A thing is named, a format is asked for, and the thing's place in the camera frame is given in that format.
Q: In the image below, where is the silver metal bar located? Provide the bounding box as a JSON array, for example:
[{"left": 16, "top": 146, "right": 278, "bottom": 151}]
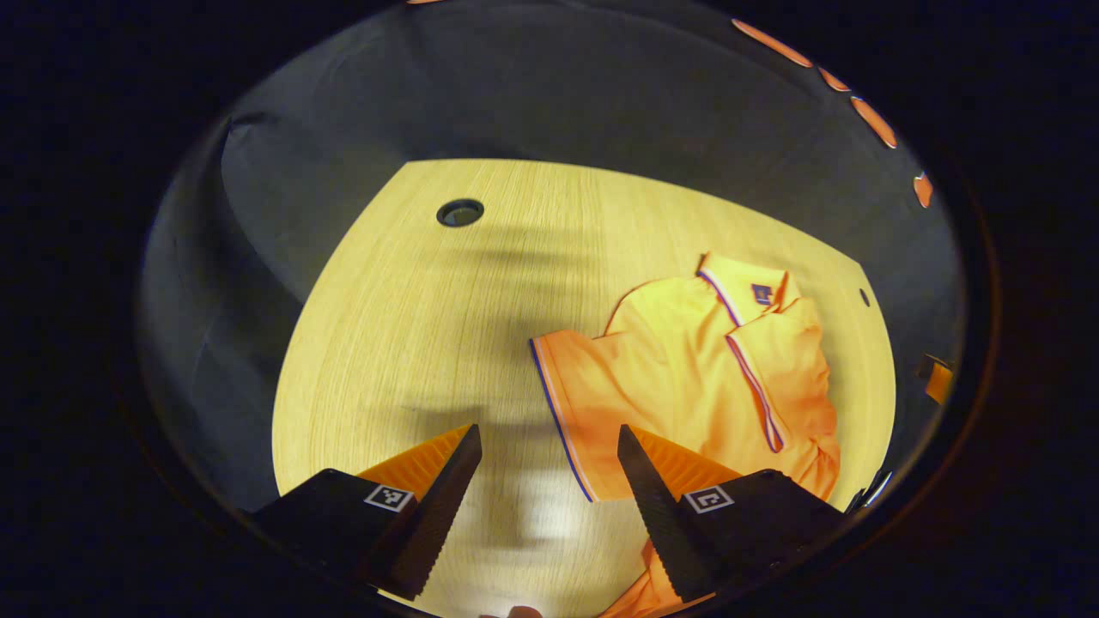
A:
[{"left": 846, "top": 468, "right": 894, "bottom": 513}]

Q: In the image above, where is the orange T-shirt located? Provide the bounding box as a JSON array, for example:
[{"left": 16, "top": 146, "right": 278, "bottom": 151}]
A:
[{"left": 528, "top": 251, "right": 843, "bottom": 618}]

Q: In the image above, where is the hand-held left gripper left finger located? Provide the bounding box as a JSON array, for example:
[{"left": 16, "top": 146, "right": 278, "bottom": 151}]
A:
[{"left": 247, "top": 424, "right": 483, "bottom": 602}]

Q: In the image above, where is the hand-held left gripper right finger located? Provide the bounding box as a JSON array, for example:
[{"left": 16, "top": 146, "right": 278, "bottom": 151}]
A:
[{"left": 616, "top": 424, "right": 859, "bottom": 604}]

